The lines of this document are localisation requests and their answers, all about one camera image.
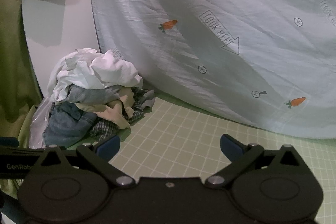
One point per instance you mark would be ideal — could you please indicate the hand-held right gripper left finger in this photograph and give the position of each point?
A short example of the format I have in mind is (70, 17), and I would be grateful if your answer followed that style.
(110, 146)

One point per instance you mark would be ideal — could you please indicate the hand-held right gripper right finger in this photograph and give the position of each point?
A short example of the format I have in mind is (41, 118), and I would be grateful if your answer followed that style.
(230, 148)

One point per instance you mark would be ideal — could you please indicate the white shirt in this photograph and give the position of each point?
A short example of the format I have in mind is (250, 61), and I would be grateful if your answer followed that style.
(105, 69)

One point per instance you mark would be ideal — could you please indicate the dark plaid shirt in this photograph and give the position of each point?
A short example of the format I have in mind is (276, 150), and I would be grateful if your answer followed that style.
(105, 130)

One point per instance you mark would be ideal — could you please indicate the beige garment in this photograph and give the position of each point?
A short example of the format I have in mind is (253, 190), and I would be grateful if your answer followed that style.
(115, 116)

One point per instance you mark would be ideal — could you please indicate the clear plastic bag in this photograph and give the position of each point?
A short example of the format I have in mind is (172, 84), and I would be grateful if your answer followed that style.
(39, 121)

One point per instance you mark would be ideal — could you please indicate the blue jeans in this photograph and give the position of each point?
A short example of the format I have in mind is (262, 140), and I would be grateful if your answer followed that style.
(65, 124)

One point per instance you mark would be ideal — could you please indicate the grey garment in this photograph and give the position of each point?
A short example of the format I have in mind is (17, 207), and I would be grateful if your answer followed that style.
(92, 94)

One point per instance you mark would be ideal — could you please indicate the green curtain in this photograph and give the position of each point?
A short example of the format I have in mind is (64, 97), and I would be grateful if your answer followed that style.
(13, 56)

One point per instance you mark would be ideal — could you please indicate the white headboard panel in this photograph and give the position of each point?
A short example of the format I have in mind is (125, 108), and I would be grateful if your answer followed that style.
(57, 24)

